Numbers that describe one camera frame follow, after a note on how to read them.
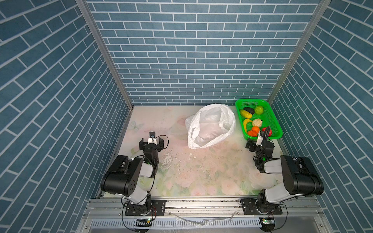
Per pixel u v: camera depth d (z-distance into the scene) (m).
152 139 0.77
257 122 1.02
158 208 0.74
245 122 1.07
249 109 1.12
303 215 0.74
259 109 1.12
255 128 1.00
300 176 0.46
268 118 1.09
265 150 0.71
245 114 1.10
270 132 0.98
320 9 0.72
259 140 0.84
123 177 0.46
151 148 0.71
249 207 0.74
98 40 0.81
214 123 1.11
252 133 0.98
